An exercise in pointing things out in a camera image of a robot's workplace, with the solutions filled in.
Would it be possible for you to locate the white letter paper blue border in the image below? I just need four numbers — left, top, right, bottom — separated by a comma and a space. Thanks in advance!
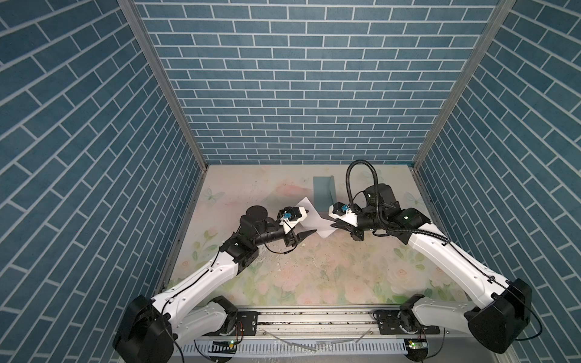
297, 197, 337, 239

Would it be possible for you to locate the teal envelope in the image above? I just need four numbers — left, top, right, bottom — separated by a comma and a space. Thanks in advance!
313, 176, 337, 213

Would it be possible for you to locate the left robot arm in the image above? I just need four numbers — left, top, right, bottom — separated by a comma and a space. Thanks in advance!
112, 206, 314, 362

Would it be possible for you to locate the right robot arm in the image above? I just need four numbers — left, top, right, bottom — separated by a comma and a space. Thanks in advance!
328, 184, 533, 353

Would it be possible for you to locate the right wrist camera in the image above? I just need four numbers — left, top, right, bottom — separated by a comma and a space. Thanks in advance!
328, 202, 358, 227

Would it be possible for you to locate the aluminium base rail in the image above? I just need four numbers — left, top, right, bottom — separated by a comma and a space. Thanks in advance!
161, 300, 474, 345

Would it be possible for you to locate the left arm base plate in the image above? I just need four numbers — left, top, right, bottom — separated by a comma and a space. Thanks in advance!
204, 311, 259, 337

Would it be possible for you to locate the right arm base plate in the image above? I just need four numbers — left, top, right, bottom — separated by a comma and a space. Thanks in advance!
371, 309, 441, 336

